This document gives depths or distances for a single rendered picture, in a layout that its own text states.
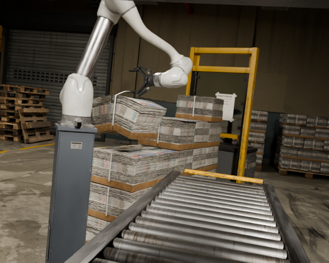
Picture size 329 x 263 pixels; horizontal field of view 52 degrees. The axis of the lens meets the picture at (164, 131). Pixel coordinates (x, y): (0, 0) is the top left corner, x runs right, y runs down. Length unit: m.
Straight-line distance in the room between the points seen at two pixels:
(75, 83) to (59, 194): 0.59
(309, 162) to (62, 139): 6.32
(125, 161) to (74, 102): 0.55
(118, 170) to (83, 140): 0.45
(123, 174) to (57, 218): 0.51
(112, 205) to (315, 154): 5.86
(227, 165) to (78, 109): 2.31
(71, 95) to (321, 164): 6.41
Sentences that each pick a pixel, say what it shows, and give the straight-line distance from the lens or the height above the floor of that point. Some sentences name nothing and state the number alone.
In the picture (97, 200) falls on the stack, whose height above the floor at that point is 0.49.
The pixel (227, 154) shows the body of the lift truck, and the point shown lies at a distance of 3.80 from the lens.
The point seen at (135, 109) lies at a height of 1.12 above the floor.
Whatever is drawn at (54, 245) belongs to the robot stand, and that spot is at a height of 0.36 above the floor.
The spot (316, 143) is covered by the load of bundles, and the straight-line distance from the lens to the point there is 7.60.
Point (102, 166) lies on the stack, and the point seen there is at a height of 0.72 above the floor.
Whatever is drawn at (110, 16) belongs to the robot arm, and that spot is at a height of 1.65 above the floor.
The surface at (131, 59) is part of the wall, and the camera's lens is 9.55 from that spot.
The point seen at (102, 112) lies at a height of 1.08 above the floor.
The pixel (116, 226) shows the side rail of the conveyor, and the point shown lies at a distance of 1.01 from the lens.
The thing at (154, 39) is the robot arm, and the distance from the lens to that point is 2.08.
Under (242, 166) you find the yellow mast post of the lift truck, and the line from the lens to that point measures 3.60.
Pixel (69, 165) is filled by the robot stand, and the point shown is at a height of 0.80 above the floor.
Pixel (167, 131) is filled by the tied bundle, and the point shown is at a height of 0.97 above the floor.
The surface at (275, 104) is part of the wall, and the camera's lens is 9.13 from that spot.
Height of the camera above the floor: 1.15
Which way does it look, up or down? 4 degrees down
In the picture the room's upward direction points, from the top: 6 degrees clockwise
